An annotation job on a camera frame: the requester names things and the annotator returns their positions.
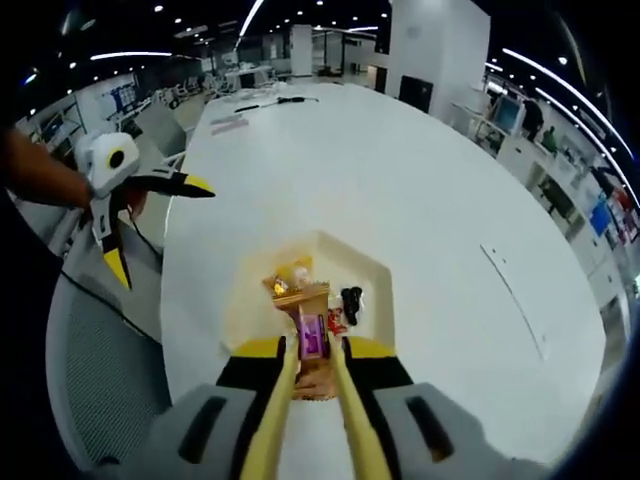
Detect beige hexagonal tray container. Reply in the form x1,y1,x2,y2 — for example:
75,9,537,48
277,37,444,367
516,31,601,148
219,228,396,359

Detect pink papers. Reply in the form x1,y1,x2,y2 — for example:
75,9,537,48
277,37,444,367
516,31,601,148
208,114,251,137

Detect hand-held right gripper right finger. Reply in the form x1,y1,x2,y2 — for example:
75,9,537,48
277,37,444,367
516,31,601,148
343,335,507,480

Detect black square panel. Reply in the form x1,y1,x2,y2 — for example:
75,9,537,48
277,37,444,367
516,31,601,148
399,74,434,114

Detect blue box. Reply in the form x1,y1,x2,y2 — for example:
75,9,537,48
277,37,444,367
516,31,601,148
588,202,614,236

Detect small orange gold candy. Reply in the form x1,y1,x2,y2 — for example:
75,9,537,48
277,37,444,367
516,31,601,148
262,277,291,301

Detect light blue screen monitor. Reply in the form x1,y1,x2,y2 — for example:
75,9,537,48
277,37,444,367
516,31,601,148
494,94,526,134

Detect black office chair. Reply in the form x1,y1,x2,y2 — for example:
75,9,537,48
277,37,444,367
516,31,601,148
538,177,576,219

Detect pale grey office chair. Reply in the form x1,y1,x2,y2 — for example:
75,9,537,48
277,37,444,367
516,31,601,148
133,102,194,166

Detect black snack packet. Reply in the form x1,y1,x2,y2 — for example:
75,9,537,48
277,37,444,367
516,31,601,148
339,285,366,326

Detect yellow clear snack packet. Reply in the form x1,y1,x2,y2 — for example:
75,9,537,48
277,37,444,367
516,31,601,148
273,253,315,294

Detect person's left hand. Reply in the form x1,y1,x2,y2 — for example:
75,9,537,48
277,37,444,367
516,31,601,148
124,188,149,219

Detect long black tool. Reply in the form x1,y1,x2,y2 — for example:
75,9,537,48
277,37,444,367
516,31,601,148
234,95,321,112

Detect grey mesh office chair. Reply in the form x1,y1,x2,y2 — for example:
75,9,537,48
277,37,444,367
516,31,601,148
44,209,174,474

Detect purple and beige snack packet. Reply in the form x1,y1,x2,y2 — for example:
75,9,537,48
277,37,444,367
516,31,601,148
272,282,341,404

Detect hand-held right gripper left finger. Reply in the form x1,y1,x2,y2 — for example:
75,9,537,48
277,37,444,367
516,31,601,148
144,335,287,480

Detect red snack packet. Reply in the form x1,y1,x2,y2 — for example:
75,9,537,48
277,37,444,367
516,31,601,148
325,305,349,336

